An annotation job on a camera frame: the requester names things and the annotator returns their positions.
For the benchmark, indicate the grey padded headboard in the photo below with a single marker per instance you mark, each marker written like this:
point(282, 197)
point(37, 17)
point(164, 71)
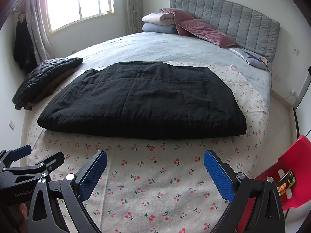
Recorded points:
point(238, 21)

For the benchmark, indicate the white folded pillow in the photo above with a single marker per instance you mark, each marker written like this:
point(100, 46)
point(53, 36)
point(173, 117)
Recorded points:
point(155, 18)

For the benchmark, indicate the dark-edged white cabinet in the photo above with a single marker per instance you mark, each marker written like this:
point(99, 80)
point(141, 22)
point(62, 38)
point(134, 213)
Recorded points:
point(305, 106)

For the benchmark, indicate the person's left hand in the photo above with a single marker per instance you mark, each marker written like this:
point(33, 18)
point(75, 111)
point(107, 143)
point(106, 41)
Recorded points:
point(23, 216)

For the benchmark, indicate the black puffer jacket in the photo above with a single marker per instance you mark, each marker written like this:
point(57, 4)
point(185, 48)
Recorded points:
point(43, 75)

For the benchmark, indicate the bed with pale grey sheet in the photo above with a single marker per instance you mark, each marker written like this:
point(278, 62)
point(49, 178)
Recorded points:
point(145, 46)

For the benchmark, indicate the window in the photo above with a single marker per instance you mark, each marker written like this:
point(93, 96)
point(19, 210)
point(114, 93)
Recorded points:
point(80, 2)

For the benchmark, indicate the cherry print sheet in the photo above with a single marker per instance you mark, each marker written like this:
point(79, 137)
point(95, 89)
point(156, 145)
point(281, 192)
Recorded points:
point(158, 174)

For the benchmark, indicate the hanging dark garment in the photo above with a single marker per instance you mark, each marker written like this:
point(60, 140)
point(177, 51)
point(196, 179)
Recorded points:
point(23, 46)

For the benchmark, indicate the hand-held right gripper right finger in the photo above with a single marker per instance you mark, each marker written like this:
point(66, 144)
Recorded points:
point(218, 177)

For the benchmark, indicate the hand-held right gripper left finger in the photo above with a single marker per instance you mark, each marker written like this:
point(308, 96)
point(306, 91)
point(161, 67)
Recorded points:
point(91, 178)

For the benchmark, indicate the brown folded garment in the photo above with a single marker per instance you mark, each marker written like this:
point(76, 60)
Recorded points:
point(53, 85)

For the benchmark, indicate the printed pale cushion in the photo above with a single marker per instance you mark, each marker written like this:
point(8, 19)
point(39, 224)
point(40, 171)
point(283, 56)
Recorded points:
point(250, 57)

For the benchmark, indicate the black quilted coat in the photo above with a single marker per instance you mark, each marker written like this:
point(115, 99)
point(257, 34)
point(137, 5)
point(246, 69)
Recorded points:
point(145, 102)

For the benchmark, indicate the smartphone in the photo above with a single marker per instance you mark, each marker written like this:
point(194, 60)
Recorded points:
point(286, 184)

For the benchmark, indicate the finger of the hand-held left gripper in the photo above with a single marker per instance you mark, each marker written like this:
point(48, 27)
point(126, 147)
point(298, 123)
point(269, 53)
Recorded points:
point(52, 160)
point(20, 150)

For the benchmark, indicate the red plastic chair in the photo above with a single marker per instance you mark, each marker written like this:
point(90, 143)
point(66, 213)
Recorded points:
point(296, 157)

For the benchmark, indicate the pale patterned curtain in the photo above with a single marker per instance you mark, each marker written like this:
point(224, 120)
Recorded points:
point(133, 7)
point(38, 36)

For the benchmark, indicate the pink velvet pillow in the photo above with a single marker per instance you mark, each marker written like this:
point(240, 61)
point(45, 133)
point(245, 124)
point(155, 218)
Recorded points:
point(206, 32)
point(175, 13)

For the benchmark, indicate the light blue pillow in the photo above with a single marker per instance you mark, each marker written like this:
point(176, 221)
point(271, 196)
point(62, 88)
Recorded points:
point(158, 28)

